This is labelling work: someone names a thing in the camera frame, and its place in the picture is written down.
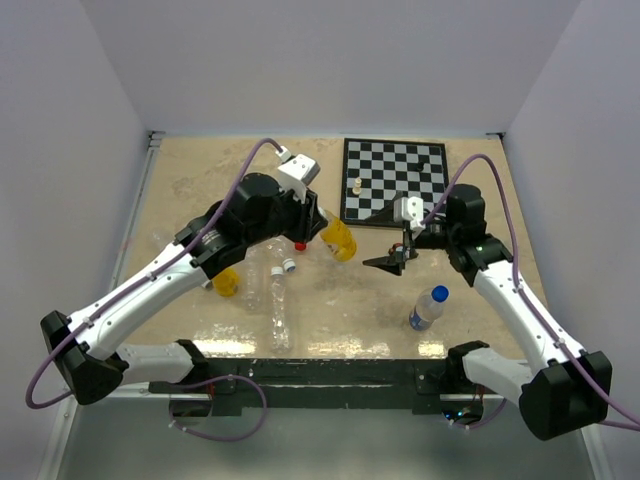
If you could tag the white chess piece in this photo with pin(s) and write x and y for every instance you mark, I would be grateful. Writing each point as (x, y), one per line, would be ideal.
(357, 188)

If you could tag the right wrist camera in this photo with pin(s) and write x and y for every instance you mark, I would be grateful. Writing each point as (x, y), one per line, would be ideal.
(410, 211)

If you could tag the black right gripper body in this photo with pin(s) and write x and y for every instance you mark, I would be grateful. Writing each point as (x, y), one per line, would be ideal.
(435, 236)

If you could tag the long clear crushed bottle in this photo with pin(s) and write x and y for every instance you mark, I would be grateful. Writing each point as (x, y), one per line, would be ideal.
(280, 325)

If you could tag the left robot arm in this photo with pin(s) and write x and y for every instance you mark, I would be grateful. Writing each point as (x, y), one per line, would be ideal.
(88, 347)

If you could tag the clear bottle far left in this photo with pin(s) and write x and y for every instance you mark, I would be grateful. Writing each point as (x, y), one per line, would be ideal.
(159, 239)

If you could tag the black white chessboard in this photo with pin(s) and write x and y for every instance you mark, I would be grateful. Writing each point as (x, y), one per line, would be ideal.
(388, 166)

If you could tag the red label clear bottle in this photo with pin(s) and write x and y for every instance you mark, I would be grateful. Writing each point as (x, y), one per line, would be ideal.
(281, 246)

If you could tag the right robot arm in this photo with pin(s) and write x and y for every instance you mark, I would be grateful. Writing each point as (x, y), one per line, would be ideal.
(560, 387)

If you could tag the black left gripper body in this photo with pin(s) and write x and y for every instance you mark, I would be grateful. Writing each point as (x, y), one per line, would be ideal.
(291, 217)

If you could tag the black base frame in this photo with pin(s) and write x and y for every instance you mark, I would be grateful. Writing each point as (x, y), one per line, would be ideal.
(417, 385)

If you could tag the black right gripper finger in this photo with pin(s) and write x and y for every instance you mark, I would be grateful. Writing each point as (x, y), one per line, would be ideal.
(385, 216)
(392, 263)

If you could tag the blue cap Pepsi bottle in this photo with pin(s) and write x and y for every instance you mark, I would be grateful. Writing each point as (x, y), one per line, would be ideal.
(428, 308)

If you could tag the yellow tea bottle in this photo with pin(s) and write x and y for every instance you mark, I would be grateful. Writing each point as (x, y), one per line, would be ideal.
(338, 238)

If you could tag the cartoon fridge magnet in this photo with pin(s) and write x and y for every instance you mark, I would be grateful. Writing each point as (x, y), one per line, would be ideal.
(396, 248)

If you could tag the clear bottle white cap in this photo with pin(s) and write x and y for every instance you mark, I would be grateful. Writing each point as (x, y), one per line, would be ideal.
(257, 263)

